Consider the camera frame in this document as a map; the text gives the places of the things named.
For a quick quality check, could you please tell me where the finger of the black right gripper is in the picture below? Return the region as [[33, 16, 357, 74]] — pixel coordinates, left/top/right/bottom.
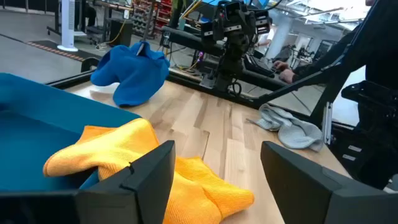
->
[[200, 21, 216, 44], [254, 9, 272, 35]]

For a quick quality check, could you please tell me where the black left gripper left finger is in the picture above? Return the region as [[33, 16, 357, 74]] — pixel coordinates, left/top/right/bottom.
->
[[76, 139, 177, 224]]

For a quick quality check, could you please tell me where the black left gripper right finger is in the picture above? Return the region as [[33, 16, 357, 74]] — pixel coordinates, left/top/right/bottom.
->
[[260, 141, 343, 224]]

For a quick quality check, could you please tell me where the orange microfiber towel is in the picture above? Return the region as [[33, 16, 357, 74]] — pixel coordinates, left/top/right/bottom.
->
[[42, 117, 256, 224]]

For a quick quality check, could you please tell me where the grey microfiber towel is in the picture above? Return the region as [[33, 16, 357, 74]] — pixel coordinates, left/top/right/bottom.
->
[[246, 103, 325, 153]]

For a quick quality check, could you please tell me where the blue microfiber towel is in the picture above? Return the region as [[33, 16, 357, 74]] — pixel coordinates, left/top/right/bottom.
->
[[90, 40, 171, 108]]

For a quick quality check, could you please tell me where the person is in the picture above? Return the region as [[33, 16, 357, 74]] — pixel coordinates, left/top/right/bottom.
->
[[256, 17, 275, 48], [291, 0, 398, 84]]

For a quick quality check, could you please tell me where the white building pillar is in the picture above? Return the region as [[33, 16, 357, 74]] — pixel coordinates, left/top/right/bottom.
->
[[266, 14, 294, 60]]

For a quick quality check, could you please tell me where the black computer keyboard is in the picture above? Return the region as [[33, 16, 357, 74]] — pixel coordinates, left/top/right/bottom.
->
[[243, 53, 277, 78]]

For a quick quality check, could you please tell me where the person's hand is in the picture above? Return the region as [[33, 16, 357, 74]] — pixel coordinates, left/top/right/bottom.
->
[[272, 60, 290, 72], [279, 68, 295, 84]]

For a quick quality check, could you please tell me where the red parts shelf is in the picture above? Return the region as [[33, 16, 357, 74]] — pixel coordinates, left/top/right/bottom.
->
[[132, 0, 173, 37]]

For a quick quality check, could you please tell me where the black box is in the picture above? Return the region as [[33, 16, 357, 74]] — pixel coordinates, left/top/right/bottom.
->
[[108, 17, 134, 48]]

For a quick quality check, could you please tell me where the black equipment with white labels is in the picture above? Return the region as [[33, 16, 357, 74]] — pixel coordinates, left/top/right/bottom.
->
[[328, 80, 398, 191]]

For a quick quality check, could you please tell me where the teal plastic bin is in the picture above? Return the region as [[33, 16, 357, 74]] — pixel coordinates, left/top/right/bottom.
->
[[0, 72, 142, 192]]

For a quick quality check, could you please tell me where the black striped floor mat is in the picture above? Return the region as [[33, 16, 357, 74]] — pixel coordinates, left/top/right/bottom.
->
[[27, 39, 102, 62]]

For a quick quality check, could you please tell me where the black aluminium frame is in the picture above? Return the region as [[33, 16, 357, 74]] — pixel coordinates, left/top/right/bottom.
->
[[45, 0, 398, 147]]

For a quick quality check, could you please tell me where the yellow cable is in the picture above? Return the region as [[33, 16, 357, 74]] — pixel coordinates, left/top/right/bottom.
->
[[95, 17, 128, 51]]

